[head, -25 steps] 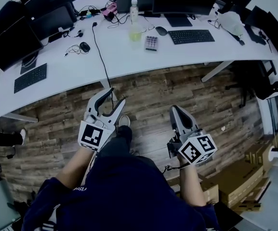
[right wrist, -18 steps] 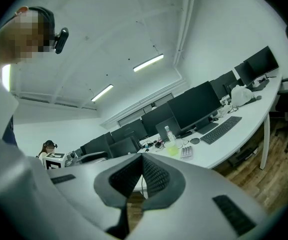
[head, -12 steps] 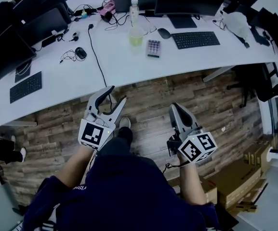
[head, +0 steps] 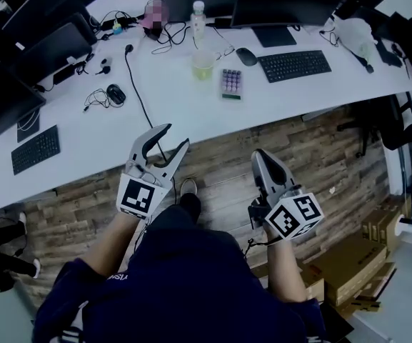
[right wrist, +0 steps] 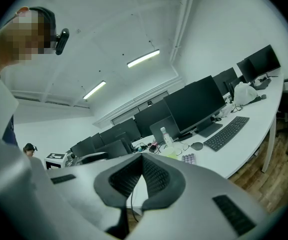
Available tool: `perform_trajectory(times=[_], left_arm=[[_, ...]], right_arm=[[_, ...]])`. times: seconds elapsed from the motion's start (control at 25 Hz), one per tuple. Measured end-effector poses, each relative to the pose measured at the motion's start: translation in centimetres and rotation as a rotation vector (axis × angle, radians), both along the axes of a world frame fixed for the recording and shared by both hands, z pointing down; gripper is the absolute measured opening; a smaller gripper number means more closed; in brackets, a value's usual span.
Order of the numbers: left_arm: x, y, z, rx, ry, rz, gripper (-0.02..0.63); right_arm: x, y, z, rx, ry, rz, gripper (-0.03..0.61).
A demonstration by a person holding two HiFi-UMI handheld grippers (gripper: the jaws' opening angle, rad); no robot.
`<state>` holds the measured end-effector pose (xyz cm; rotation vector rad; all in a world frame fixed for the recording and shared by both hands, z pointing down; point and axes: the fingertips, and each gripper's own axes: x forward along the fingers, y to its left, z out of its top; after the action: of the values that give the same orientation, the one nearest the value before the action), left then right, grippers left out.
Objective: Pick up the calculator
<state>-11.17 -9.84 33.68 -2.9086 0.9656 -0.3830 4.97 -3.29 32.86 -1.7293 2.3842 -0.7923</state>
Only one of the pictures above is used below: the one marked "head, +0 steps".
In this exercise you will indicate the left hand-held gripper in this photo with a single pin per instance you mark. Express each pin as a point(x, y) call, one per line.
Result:
point(138, 195)

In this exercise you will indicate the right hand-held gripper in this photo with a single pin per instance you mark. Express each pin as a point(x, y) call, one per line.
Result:
point(291, 216)

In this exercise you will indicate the purple-keyed calculator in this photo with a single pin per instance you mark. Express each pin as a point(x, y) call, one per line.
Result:
point(231, 84)

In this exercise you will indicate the person's left forearm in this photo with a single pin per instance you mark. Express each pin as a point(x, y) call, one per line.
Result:
point(114, 245)

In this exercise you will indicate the person's right forearm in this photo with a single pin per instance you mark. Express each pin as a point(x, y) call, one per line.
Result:
point(286, 270)

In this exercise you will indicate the person's grey shoe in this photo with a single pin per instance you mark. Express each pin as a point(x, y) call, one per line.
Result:
point(189, 185)

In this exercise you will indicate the person's black trouser leg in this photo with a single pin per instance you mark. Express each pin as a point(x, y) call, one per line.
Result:
point(184, 209)

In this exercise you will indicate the rounded black computer mouse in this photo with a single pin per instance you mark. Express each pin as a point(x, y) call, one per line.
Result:
point(116, 93)

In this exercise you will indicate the clear yellow-tinted cup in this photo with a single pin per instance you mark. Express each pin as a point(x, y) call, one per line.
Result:
point(203, 66)

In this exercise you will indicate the small black adapter plug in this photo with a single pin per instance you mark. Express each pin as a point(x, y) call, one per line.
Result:
point(104, 68)

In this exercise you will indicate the wide black keyboard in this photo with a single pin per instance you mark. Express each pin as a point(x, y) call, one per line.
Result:
point(294, 66)

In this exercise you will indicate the flat black computer mouse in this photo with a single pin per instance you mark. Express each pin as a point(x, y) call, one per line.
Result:
point(246, 56)

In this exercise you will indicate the black-framed eyeglasses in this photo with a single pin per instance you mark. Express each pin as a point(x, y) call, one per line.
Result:
point(225, 53)

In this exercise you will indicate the compact black keyboard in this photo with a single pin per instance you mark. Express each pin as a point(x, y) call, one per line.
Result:
point(36, 150)

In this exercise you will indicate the tall brown cardboard box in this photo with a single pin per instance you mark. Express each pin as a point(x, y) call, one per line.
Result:
point(384, 227)

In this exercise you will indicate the large brown cardboard box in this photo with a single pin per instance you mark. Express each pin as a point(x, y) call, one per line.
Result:
point(352, 270)

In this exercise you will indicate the black office chair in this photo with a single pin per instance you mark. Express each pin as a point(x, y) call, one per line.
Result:
point(391, 123)

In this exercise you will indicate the small yellow blue figurine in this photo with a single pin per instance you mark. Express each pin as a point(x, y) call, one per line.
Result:
point(117, 28)

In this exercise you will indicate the black square monitor base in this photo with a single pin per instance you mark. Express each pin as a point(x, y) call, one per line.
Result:
point(28, 127)

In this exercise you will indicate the pink and black object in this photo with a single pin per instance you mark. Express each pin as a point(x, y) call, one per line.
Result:
point(154, 18)

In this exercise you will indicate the clear plastic bottle white cap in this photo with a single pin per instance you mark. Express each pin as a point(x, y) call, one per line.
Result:
point(198, 23)

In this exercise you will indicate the person's dark blue shirt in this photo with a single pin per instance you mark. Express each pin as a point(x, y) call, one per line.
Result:
point(177, 291)

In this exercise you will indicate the white plastic bag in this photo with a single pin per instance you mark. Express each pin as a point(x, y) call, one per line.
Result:
point(357, 36)

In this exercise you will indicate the large black monitor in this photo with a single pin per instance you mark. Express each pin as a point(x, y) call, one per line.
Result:
point(287, 0)

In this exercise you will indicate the black monitor base plate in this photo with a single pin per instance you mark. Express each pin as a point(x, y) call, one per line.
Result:
point(275, 36)

